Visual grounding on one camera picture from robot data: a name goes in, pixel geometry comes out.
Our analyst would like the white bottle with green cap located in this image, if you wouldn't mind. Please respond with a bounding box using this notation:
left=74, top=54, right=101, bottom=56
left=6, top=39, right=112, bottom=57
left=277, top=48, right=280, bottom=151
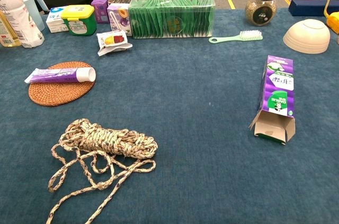
left=0, top=0, right=46, bottom=49

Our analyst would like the mint green brush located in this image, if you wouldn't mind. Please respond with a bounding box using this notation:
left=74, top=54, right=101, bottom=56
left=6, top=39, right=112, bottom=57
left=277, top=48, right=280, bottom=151
left=208, top=30, right=264, bottom=44

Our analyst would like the white purple drink carton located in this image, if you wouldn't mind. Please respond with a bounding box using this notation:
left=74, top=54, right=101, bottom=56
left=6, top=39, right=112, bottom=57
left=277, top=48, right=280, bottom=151
left=106, top=3, right=133, bottom=37

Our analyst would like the clear box of green sachets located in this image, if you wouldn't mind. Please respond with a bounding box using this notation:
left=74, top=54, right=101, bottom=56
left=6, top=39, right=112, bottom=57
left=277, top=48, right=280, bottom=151
left=128, top=0, right=216, bottom=40

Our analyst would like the blue felt table cloth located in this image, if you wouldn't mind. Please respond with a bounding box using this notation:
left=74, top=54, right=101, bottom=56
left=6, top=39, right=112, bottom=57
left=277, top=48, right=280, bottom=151
left=0, top=6, right=339, bottom=224

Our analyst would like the beige upturned bowl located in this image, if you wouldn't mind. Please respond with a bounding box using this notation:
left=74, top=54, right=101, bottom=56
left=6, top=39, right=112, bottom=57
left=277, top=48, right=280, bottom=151
left=282, top=19, right=332, bottom=55

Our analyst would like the purple white toothpaste tube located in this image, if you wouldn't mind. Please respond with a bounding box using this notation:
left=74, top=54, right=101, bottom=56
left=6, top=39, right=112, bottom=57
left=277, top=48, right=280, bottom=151
left=24, top=67, right=96, bottom=84

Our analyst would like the woven rattan coaster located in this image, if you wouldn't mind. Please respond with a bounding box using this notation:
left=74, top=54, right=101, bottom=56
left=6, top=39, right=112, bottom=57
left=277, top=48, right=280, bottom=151
left=28, top=61, right=97, bottom=107

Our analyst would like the glass jar with black lid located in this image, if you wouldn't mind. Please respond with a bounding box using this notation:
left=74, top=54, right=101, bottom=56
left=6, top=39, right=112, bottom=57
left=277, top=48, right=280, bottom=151
left=245, top=0, right=278, bottom=27

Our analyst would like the white snack packet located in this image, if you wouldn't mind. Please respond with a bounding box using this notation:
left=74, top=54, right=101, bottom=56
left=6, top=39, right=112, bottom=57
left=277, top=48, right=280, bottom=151
left=96, top=30, right=133, bottom=57

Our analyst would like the purple toothpaste carton box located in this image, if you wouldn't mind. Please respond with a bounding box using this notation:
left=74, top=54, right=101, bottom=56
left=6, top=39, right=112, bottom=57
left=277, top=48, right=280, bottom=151
left=248, top=55, right=296, bottom=146

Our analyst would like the navy blue long box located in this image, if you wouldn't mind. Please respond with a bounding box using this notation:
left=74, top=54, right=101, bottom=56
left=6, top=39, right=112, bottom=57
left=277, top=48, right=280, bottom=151
left=288, top=0, right=339, bottom=17

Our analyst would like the white blue tissue pack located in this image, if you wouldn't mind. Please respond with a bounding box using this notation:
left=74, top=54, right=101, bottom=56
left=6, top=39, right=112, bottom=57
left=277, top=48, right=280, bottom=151
left=46, top=6, right=70, bottom=34

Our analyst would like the green tub with yellow lid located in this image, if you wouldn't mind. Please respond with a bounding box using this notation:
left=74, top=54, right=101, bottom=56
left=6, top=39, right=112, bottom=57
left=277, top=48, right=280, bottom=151
left=60, top=4, right=97, bottom=37

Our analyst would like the light blue spouted bottle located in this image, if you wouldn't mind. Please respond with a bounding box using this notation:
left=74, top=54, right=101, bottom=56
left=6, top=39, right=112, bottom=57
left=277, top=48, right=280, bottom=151
left=20, top=0, right=50, bottom=32

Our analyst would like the small purple carton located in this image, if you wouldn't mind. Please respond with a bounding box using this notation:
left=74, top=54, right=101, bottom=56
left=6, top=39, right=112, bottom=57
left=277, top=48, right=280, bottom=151
left=91, top=0, right=111, bottom=24

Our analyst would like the beige braided rope bundle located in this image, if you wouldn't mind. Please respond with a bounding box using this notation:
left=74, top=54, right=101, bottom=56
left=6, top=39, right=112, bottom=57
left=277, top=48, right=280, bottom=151
left=46, top=118, right=159, bottom=224

